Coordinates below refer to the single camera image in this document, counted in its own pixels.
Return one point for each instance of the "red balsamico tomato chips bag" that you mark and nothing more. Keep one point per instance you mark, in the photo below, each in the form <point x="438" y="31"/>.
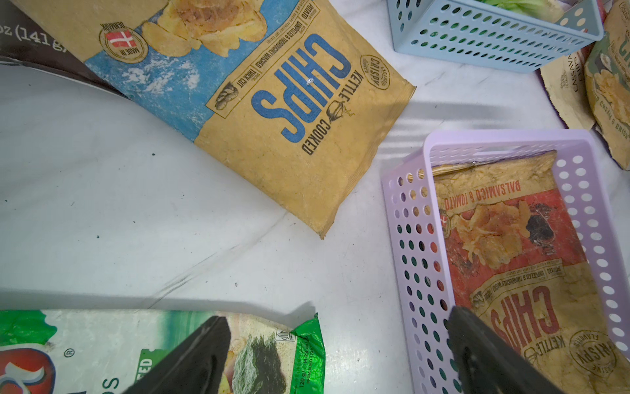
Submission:
<point x="516" y="261"/>

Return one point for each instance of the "light blue perforated basket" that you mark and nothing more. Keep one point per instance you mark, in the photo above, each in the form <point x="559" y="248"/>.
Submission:
<point x="475" y="33"/>

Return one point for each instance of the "beige cassava chips bag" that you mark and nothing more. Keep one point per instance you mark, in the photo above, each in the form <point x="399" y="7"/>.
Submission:
<point x="564" y="82"/>

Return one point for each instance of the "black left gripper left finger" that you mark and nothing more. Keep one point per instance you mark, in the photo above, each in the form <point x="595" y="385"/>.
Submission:
<point x="195" y="366"/>

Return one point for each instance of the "blue kettle cooked chips bag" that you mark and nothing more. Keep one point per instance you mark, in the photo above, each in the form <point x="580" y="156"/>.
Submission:
<point x="285" y="93"/>

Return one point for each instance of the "green sour cream chips bag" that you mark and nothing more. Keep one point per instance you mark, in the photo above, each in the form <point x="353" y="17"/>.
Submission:
<point x="607" y="83"/>

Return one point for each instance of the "purple perforated basket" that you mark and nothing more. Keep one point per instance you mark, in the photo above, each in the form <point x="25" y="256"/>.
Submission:
<point x="418" y="244"/>

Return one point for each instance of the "green Chuba cassava chips bag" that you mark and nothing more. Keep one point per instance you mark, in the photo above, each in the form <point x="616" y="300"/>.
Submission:
<point x="108" y="351"/>

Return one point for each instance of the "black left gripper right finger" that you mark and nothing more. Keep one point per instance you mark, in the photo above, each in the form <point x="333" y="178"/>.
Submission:
<point x="486" y="364"/>

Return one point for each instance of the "green toy napa cabbage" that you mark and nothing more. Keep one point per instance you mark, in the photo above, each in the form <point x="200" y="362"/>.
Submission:
<point x="544" y="10"/>

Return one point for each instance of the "brown Kettle chips bag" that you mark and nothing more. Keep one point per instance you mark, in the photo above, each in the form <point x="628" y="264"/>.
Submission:
<point x="25" y="43"/>

